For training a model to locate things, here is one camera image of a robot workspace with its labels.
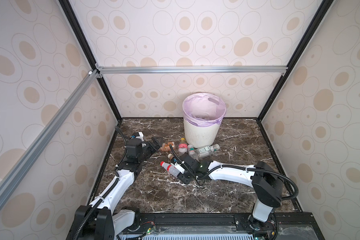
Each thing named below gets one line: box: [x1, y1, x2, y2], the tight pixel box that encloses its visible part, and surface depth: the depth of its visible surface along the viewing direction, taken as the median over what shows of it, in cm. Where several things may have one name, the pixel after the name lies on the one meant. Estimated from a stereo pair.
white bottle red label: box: [160, 161, 181, 177], surface depth 87 cm
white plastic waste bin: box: [183, 116, 223, 148], surface depth 92 cm
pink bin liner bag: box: [182, 92, 227, 127], surface depth 97 cm
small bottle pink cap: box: [178, 137, 188, 157], surface depth 100 cm
